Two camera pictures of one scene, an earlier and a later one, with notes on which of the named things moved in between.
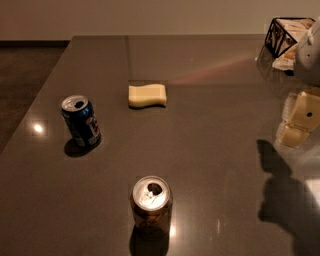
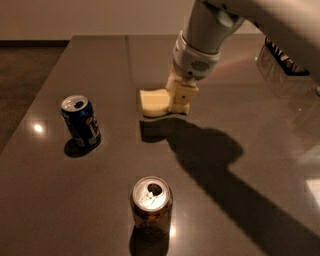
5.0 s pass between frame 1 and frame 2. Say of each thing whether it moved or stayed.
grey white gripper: moved
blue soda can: stayed
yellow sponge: moved
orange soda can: stayed
